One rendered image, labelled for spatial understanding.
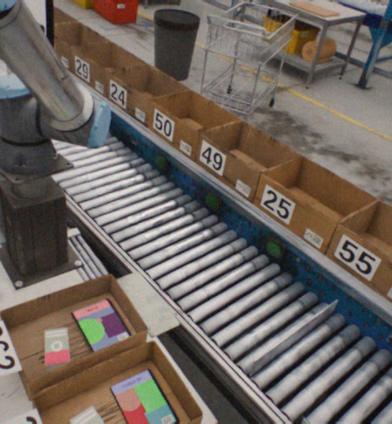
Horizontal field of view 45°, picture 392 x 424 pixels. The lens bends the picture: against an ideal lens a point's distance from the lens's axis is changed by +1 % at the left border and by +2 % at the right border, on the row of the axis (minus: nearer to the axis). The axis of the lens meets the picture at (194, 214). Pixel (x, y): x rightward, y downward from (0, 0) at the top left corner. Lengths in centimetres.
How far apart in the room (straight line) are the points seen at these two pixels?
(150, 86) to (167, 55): 251
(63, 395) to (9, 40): 96
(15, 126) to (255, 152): 126
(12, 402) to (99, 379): 24
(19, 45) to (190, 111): 170
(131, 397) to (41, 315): 44
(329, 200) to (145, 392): 118
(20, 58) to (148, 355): 95
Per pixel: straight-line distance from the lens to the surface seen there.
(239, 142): 246
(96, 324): 165
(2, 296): 181
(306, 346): 177
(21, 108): 151
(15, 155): 158
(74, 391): 152
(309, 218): 190
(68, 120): 139
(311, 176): 221
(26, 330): 169
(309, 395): 165
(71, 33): 355
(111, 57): 327
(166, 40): 540
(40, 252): 180
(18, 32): 109
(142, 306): 174
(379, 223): 210
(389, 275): 181
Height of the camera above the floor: 207
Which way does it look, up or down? 37 degrees down
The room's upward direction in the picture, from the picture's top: 9 degrees clockwise
